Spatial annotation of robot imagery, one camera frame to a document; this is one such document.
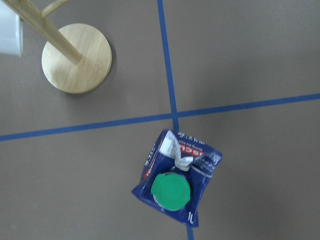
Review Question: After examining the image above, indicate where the wooden mug tree stand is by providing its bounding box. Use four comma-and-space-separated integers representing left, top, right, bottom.
4, 0, 112, 94

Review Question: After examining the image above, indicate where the white plastic cup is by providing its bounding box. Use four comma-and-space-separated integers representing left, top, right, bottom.
0, 0, 23, 57

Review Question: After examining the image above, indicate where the blue milk carton green cap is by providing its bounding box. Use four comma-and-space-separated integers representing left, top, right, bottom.
131, 129, 223, 228

